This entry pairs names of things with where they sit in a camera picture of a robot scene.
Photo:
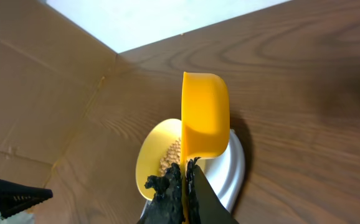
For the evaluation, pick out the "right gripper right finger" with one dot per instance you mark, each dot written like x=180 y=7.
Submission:
x=204 y=207

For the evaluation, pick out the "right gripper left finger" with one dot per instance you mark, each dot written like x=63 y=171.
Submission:
x=166 y=206

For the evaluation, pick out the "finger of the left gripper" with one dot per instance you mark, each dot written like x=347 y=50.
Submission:
x=16 y=198

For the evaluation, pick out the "yellow plastic measuring scoop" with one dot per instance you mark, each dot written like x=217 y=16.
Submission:
x=205 y=121

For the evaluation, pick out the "white digital kitchen scale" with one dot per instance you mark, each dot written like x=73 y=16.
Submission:
x=226 y=172

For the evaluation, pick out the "soybeans in yellow bowl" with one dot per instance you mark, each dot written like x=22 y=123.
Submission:
x=171 y=155

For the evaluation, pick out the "pale yellow plastic bowl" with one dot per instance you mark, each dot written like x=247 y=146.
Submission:
x=152 y=149

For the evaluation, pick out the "brown cardboard side panel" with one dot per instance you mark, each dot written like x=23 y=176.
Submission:
x=50 y=70

